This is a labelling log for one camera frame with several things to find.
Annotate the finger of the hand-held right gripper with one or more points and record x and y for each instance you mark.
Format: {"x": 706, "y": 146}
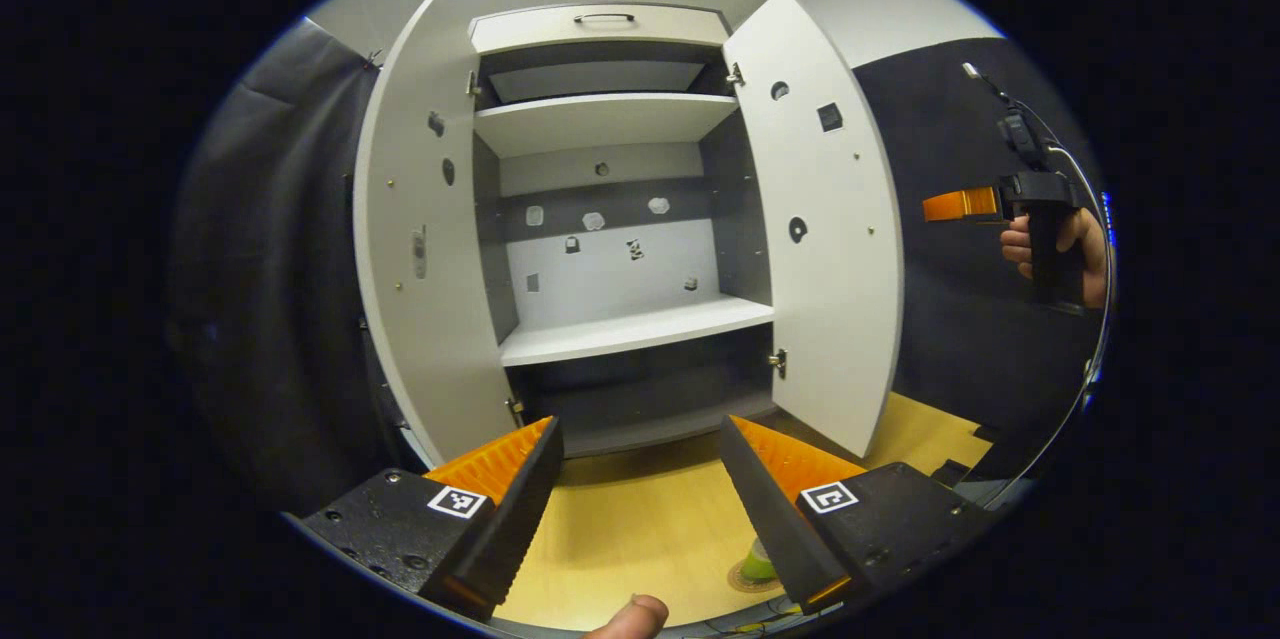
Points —
{"x": 960, "y": 205}

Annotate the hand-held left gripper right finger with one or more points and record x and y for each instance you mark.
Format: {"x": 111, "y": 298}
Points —
{"x": 775, "y": 519}

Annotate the black backdrop cloth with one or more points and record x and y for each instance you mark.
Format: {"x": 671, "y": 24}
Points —
{"x": 960, "y": 339}
{"x": 270, "y": 269}

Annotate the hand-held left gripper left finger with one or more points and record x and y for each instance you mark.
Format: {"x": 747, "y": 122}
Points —
{"x": 515, "y": 519}

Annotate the metal door hinge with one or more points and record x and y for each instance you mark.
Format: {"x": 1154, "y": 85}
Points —
{"x": 514, "y": 409}
{"x": 735, "y": 75}
{"x": 778, "y": 362}
{"x": 471, "y": 82}

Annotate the white cabinet shelf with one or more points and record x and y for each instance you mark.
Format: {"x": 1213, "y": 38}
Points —
{"x": 600, "y": 124}
{"x": 640, "y": 329}

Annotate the clear bottle with green label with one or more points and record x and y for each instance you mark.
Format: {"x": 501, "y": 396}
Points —
{"x": 757, "y": 561}

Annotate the white cabinet drawer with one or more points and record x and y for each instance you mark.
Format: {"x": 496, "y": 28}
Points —
{"x": 520, "y": 31}

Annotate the round woven coaster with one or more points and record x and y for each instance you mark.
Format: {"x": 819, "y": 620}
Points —
{"x": 740, "y": 583}

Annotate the white cabinet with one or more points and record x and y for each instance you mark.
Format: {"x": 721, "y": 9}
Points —
{"x": 740, "y": 219}

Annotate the white cabinet door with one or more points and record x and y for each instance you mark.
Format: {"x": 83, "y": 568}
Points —
{"x": 430, "y": 369}
{"x": 840, "y": 319}

